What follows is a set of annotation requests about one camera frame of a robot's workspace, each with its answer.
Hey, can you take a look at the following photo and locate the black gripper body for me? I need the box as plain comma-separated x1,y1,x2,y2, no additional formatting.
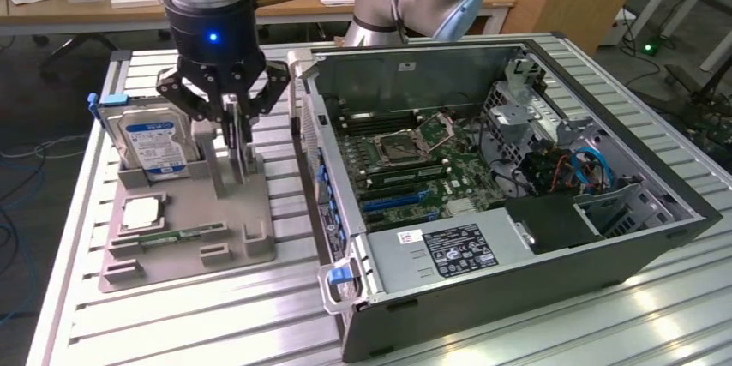
163,0,270,98

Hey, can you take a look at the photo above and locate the hard disk with blue carrier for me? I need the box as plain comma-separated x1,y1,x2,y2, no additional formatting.
84,89,202,183

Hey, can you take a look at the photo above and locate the RAM slot with white latches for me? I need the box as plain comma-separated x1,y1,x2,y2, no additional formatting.
338,108,416,126
342,116,420,134

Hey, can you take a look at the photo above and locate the RAM slot with black latches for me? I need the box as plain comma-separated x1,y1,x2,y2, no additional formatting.
343,119,423,138
340,111,419,130

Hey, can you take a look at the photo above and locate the black chair base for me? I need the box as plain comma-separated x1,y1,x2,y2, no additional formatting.
31,31,131,82

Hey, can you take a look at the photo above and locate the silver CPU chip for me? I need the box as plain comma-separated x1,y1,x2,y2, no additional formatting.
120,199,166,230

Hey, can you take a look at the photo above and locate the metal socket cover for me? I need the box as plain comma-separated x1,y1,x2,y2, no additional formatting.
420,113,463,148

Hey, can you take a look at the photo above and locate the black expansion slot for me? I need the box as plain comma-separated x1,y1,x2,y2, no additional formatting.
358,185,426,205

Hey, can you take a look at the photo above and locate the long blue expansion slot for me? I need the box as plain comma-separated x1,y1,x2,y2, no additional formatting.
358,192,431,213

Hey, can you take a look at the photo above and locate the green motherboard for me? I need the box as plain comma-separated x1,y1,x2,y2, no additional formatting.
334,108,511,234

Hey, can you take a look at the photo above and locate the grey parts rack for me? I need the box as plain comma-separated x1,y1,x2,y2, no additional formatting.
98,117,280,295

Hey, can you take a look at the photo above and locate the perforated metal disk bay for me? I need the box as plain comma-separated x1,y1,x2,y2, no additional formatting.
480,55,579,157

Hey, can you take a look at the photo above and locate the silver chipset heat sink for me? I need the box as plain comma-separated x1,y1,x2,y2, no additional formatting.
443,199,479,216

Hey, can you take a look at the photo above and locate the silver power supply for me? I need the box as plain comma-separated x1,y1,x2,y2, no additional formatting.
364,207,539,295

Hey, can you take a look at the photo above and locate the black power connector cluster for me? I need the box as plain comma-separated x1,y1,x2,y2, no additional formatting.
519,149,574,195

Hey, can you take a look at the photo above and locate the black plastic cover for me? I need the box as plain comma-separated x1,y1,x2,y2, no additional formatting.
506,194,608,255

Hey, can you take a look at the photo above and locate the black open PC case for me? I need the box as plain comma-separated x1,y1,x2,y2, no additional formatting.
286,38,726,363

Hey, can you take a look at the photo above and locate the grey metal disk bay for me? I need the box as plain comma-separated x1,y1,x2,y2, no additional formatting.
574,183,676,239

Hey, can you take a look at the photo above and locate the black floor stand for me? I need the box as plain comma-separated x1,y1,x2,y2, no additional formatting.
663,63,732,135

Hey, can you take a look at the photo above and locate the green circuit board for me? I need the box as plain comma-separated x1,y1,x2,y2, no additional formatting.
688,123,732,155

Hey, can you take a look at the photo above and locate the white floor cable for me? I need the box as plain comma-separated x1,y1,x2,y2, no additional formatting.
0,134,91,160

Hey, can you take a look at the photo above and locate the black wire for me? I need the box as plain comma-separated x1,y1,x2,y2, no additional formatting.
488,155,531,198

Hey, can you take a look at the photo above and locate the blue wire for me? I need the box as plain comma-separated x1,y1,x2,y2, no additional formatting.
570,146,618,191

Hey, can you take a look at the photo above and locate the white desk frame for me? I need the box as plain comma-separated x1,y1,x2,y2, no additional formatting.
626,0,732,72

